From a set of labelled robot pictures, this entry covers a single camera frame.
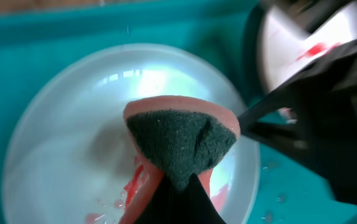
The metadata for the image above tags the white plate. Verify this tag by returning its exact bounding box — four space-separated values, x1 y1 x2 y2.
257 1 357 93

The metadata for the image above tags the light blue plate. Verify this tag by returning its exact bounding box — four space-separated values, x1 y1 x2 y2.
2 44 246 224

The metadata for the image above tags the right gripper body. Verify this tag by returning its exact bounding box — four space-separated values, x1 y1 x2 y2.
293 37 357 218

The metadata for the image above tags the teal plastic serving tray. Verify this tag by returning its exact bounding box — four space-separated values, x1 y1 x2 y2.
0 1 357 223

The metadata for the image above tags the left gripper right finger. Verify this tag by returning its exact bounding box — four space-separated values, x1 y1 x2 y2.
181 174 225 224

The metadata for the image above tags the green and orange sponge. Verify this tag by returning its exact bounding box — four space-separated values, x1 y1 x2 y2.
120 96 241 223

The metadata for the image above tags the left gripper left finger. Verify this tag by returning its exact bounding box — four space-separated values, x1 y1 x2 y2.
134 175 180 224

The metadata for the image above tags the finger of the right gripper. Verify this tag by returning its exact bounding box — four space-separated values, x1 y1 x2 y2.
242 121 309 159
238 83 309 131

